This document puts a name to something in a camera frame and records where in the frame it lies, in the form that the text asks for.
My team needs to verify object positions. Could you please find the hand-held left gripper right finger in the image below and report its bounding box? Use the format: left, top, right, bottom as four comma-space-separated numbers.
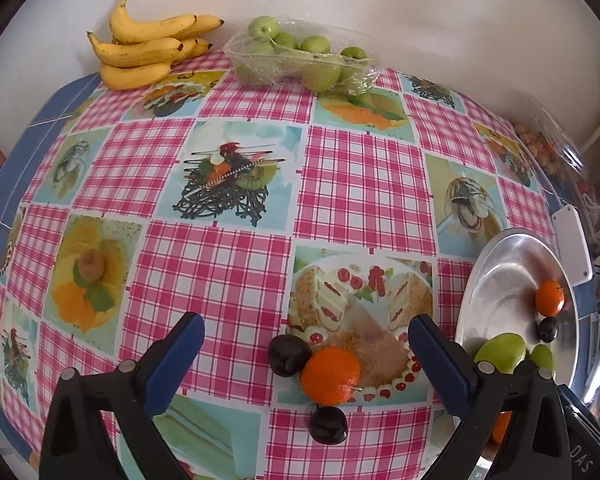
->
407, 312, 573, 480

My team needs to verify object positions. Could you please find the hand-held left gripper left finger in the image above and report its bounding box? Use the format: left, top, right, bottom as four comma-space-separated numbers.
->
39, 311, 206, 480

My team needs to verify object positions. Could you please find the large green jujube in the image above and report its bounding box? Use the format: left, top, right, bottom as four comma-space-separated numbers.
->
474, 332, 527, 376
529, 344, 556, 378

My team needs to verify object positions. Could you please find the orange mandarin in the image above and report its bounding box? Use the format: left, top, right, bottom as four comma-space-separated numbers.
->
490, 410, 513, 446
300, 346, 362, 407
535, 280, 566, 317

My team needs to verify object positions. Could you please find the round steel plate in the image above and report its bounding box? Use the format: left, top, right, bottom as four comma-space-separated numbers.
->
452, 228, 580, 466

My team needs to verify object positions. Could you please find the dark purple plum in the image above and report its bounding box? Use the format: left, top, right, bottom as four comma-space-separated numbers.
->
309, 406, 349, 445
267, 335, 313, 378
538, 316, 560, 343

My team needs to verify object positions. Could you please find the white plastic box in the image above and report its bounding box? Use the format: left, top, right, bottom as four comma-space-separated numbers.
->
551, 205, 593, 286

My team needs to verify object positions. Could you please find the pink plaid printed tablecloth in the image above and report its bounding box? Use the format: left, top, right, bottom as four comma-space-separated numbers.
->
0, 57, 576, 480

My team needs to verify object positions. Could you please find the pile of brown longans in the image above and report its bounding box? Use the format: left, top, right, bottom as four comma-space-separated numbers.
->
512, 120, 576, 181

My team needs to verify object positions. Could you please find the clear plastic longan box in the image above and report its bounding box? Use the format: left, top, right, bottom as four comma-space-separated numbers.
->
510, 95, 593, 191

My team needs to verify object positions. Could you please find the clear plastic jujube tray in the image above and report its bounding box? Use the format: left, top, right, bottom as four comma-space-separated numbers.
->
223, 22, 383, 96

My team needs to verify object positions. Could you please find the yellow banana bunch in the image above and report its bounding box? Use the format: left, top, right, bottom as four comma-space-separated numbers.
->
86, 0, 226, 91

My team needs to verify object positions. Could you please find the pile of small green jujubes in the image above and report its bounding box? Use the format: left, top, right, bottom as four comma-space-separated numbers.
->
235, 15, 368, 92

